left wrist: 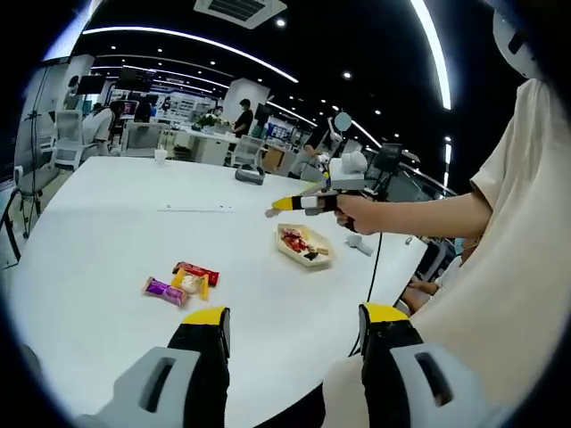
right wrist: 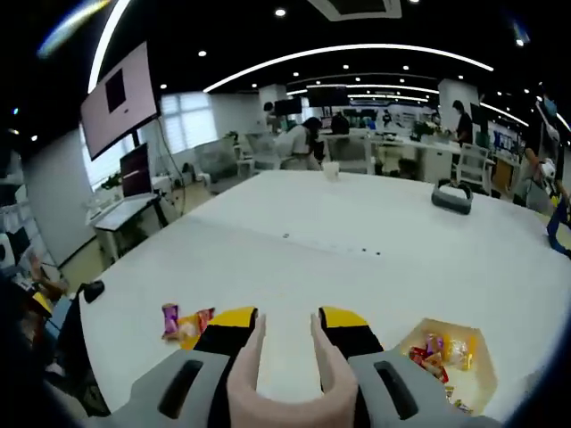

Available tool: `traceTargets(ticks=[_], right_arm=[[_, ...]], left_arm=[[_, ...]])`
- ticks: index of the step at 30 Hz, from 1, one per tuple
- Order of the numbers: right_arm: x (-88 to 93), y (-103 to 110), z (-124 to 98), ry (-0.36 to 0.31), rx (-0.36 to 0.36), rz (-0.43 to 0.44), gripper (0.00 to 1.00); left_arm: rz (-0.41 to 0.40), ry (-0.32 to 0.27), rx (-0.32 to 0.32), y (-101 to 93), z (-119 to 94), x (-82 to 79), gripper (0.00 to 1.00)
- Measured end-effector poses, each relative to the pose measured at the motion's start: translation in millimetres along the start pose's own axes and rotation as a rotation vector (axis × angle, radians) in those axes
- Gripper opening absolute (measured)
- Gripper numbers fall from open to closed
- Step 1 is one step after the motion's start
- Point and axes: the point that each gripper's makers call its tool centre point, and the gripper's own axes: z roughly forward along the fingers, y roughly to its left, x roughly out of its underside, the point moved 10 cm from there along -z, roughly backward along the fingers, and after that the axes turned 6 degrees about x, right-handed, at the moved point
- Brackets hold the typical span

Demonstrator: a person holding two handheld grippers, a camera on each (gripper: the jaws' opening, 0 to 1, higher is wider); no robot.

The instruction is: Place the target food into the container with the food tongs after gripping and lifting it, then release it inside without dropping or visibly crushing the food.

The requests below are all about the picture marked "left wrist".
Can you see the curved ceiling light strip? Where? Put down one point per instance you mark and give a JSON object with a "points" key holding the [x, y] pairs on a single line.
{"points": [[187, 38], [435, 49]]}

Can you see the black monitor on stand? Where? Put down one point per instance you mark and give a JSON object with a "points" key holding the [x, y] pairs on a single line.
{"points": [[390, 153]]}

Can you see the white office desk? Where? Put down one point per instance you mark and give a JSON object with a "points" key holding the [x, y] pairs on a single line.
{"points": [[209, 145]]}

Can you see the small grey white device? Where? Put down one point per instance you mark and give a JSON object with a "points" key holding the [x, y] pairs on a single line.
{"points": [[359, 245]]}

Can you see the operator in beige shirt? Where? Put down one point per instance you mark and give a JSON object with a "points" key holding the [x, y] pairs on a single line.
{"points": [[504, 267]]}

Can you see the white paper cup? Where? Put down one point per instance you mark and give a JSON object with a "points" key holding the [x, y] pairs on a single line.
{"points": [[160, 156]]}

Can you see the beige hexagonal food container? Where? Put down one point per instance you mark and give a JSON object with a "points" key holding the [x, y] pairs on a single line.
{"points": [[290, 256]]}

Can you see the white mesh office chair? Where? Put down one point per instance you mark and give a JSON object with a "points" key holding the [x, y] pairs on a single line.
{"points": [[247, 151], [69, 138], [140, 138]]}

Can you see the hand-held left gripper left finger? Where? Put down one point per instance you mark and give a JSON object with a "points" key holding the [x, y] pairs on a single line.
{"points": [[201, 352]]}

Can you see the grey head-mounted device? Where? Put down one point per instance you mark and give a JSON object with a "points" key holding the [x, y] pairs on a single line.
{"points": [[250, 175]]}

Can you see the yellow clear food packet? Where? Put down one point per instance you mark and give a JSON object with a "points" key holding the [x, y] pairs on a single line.
{"points": [[192, 284]]}

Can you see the pink food tongs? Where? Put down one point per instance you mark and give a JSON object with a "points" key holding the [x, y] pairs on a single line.
{"points": [[270, 213]]}

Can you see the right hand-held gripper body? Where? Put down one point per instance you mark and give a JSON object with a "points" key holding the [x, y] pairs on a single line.
{"points": [[348, 167]]}

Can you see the person's right hand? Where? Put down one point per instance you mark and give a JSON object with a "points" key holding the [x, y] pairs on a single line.
{"points": [[361, 216]]}

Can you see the ceiling air conditioner vent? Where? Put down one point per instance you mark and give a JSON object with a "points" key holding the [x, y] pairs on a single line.
{"points": [[241, 9]]}

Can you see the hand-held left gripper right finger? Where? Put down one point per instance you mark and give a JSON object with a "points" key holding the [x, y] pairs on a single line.
{"points": [[388, 348]]}

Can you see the white worn device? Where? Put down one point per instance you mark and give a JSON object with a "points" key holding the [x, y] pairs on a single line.
{"points": [[513, 40]]}

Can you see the green potted plant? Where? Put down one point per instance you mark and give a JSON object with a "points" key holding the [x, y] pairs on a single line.
{"points": [[209, 119]]}

